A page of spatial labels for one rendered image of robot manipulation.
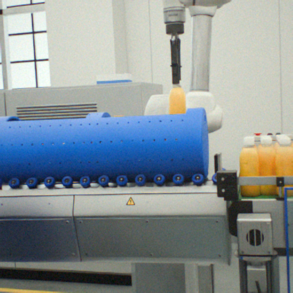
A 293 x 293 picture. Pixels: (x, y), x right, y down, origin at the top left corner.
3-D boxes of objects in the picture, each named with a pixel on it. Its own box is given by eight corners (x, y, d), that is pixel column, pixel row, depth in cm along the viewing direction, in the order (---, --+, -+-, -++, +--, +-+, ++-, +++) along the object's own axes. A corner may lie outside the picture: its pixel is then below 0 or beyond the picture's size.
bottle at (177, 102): (190, 130, 216) (189, 83, 215) (175, 131, 213) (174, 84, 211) (180, 130, 222) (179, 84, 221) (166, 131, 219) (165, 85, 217)
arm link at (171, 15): (161, 8, 210) (161, 24, 211) (183, 6, 209) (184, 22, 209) (165, 12, 219) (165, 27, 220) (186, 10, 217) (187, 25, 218)
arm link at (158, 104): (143, 135, 277) (144, 93, 275) (178, 136, 277) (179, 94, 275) (142, 137, 261) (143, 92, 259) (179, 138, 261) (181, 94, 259)
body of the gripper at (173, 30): (167, 26, 219) (167, 49, 220) (163, 23, 211) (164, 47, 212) (185, 24, 218) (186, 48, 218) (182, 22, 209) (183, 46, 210)
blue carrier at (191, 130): (18, 176, 244) (12, 114, 240) (210, 171, 226) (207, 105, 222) (-13, 190, 216) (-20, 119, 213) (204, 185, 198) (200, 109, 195)
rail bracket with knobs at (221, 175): (218, 197, 196) (217, 169, 195) (238, 197, 194) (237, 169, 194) (217, 201, 186) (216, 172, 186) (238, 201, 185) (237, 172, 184)
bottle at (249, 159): (244, 193, 201) (242, 143, 199) (263, 194, 197) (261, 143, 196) (237, 196, 195) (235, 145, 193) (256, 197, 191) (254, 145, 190)
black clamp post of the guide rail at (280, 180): (276, 199, 186) (275, 176, 186) (285, 199, 186) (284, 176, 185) (276, 200, 184) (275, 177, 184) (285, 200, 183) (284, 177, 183)
